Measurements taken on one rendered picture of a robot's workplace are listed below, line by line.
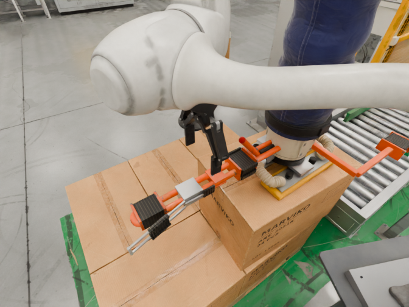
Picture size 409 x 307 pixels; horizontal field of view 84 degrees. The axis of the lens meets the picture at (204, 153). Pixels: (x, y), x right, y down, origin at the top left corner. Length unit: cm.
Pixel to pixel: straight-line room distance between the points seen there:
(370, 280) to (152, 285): 86
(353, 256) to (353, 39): 80
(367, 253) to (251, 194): 53
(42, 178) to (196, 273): 186
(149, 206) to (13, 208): 193
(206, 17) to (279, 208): 69
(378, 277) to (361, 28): 82
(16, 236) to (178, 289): 151
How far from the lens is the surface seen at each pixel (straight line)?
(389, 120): 246
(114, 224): 137
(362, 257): 117
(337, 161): 93
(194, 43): 30
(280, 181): 88
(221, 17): 42
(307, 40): 70
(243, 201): 88
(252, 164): 79
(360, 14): 71
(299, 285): 184
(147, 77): 28
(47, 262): 209
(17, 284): 213
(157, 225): 66
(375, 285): 110
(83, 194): 156
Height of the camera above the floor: 167
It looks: 45 degrees down
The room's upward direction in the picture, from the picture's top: straight up
